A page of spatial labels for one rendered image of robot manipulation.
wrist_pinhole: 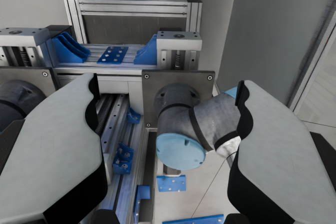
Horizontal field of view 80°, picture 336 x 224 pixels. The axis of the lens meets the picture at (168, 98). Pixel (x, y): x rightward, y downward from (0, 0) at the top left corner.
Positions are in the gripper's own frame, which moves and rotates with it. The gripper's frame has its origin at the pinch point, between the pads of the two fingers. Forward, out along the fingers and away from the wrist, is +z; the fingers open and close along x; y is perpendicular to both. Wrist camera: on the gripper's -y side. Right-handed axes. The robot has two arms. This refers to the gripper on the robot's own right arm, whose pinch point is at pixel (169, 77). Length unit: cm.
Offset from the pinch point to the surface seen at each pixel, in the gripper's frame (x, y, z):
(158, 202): 1, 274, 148
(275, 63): 46, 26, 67
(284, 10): 46, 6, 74
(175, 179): 21, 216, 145
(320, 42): 45, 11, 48
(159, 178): 1, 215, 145
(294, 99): 45, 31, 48
